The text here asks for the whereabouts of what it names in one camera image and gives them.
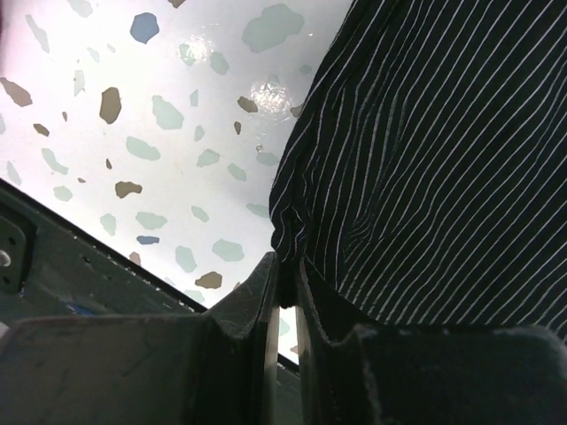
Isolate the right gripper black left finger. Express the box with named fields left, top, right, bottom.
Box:
left=1, top=252, right=279, bottom=424

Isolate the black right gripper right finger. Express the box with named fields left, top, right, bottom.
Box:
left=295, top=263, right=566, bottom=425

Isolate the black striped underwear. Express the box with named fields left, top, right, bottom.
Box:
left=269, top=1, right=566, bottom=338

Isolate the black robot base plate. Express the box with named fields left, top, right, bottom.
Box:
left=1, top=183, right=302, bottom=424

